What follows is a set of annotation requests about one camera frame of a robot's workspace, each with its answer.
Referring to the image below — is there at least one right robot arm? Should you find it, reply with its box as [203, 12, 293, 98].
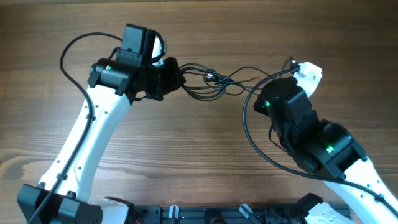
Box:
[254, 75, 397, 223]

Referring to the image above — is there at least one right camera black cable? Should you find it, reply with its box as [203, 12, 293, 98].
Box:
[242, 68, 398, 218]

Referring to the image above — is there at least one left camera black cable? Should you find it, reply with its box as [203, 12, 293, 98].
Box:
[27, 32, 123, 224]

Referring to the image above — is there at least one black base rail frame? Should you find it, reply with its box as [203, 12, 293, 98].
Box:
[102, 192, 352, 224]

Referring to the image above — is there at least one black usb cable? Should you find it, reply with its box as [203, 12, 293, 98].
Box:
[178, 57, 299, 102]

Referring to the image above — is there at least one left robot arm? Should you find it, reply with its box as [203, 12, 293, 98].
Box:
[17, 24, 185, 223]

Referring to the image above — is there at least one camera black cable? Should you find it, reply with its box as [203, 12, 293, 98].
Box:
[242, 68, 398, 218]
[27, 32, 123, 224]

